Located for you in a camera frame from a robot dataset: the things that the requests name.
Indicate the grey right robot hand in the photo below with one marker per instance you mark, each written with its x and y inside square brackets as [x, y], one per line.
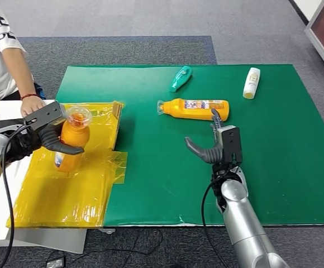
[209, 155]

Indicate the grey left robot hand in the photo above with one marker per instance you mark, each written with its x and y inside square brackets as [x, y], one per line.
[51, 138]

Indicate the orange bottle with clear cap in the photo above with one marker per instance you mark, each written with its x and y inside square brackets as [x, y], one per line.
[75, 138]
[195, 111]

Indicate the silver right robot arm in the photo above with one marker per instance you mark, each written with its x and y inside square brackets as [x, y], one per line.
[245, 229]

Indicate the person's forearm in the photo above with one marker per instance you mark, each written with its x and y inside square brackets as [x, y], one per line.
[18, 72]

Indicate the teal plastic bottle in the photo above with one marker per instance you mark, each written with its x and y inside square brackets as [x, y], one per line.
[180, 78]

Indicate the white plastic bottle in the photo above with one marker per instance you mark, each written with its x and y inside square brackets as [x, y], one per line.
[251, 83]

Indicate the person's hand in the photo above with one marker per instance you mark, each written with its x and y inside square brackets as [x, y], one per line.
[30, 105]

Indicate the blue black chair part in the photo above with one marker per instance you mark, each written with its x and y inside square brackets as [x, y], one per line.
[40, 91]

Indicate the yellow plastic-wrapped board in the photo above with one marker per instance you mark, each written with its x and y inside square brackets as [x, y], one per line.
[66, 196]

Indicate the black device with antenna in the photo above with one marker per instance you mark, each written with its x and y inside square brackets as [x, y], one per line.
[2, 124]

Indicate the green table mat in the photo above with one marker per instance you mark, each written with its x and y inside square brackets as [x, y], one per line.
[276, 155]

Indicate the grey power adapter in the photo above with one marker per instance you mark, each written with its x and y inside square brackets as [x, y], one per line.
[56, 263]

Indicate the dark grey floor rug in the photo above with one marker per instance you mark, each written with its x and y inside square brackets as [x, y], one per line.
[122, 51]

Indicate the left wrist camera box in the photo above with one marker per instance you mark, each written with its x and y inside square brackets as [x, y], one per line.
[45, 114]

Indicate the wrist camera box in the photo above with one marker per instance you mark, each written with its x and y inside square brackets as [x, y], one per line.
[45, 114]
[232, 144]

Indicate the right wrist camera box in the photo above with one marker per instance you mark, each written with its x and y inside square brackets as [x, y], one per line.
[232, 144]

